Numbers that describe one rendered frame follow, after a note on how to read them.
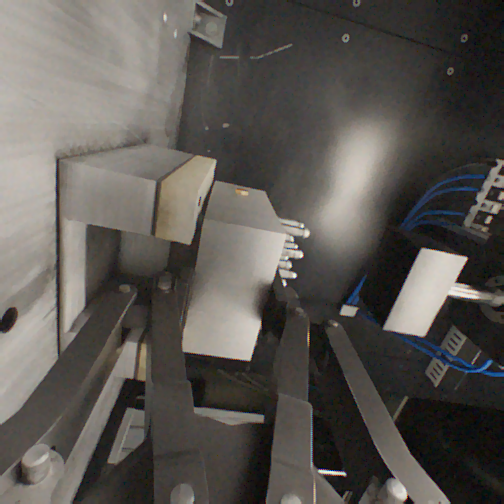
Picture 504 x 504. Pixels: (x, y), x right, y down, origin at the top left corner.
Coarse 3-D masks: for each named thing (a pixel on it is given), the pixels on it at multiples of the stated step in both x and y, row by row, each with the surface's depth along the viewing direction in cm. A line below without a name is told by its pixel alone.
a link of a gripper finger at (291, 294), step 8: (288, 288) 20; (288, 296) 19; (296, 296) 19; (288, 304) 18; (296, 304) 18; (312, 320) 17; (280, 328) 17; (312, 328) 16; (280, 336) 17; (312, 336) 16; (320, 336) 16; (312, 344) 16; (320, 344) 16; (312, 352) 16; (320, 352) 16
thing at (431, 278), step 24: (384, 240) 31; (408, 240) 27; (432, 240) 29; (384, 264) 32; (408, 264) 32; (432, 264) 26; (456, 264) 26; (384, 288) 33; (408, 288) 26; (432, 288) 27; (456, 288) 29; (480, 288) 30; (384, 312) 31; (408, 312) 27; (432, 312) 28
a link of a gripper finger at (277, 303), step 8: (280, 280) 19; (272, 288) 18; (280, 288) 18; (272, 296) 18; (280, 296) 17; (272, 304) 17; (280, 304) 17; (264, 312) 19; (272, 312) 17; (280, 312) 17; (264, 320) 19; (272, 320) 17; (280, 320) 17; (264, 328) 18; (272, 328) 17; (264, 336) 18; (272, 336) 18
